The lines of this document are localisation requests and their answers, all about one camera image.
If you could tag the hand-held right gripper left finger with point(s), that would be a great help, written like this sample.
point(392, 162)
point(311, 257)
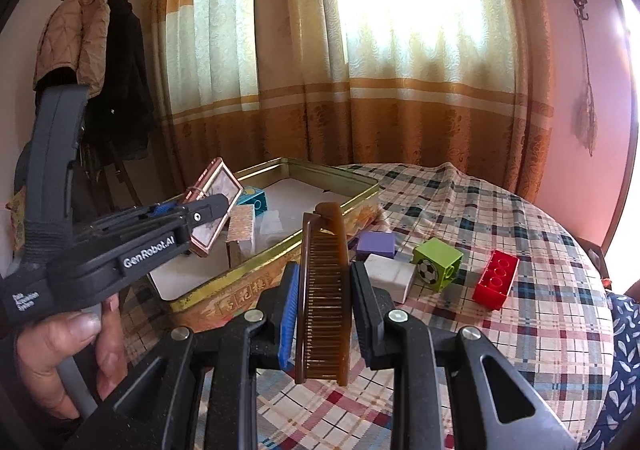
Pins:
point(287, 315)

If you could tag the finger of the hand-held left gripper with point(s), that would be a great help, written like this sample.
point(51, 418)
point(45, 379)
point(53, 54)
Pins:
point(205, 212)
point(160, 208)

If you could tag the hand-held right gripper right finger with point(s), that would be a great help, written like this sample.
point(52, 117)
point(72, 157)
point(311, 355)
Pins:
point(365, 315)

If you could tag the pink box with rubber band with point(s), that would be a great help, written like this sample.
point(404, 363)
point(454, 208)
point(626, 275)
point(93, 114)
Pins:
point(215, 195)

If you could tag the brown comb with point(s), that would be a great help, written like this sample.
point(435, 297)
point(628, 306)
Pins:
point(322, 290)

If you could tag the white block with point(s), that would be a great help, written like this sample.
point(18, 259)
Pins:
point(387, 275)

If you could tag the teal toy block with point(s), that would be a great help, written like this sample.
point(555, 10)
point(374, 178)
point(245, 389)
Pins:
point(255, 200)

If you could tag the purple toy block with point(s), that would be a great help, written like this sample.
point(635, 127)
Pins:
point(375, 244)

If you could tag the green football toy block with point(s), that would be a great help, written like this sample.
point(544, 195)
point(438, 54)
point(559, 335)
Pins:
point(435, 265)

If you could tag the gold tin box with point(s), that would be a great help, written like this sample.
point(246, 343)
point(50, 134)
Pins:
point(300, 185)

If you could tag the red toy brick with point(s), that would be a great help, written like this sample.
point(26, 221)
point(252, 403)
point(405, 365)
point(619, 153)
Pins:
point(495, 280)

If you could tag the person's left hand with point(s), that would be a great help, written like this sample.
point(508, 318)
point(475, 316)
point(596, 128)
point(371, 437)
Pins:
point(45, 360)

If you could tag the wooden coat stand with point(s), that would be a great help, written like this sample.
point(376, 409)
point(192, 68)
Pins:
point(117, 169)

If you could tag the colourful patterned cloth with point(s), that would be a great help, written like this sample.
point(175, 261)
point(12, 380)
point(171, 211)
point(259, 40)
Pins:
point(16, 220)

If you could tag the black hanging coat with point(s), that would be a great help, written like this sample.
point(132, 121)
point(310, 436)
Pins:
point(125, 94)

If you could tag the orange and cream curtain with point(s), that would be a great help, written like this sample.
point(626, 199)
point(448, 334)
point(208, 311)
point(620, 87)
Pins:
point(300, 104)

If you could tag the beige quilted jacket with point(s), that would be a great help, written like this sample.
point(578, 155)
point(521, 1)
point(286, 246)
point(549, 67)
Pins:
point(70, 39)

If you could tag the blue feather print cloth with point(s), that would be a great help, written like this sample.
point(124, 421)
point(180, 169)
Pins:
point(620, 355)

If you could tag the hanging tassel ornament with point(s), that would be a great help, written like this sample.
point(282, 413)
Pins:
point(587, 119)

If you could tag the metal wall hook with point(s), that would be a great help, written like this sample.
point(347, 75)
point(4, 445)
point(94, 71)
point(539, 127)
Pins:
point(580, 2)

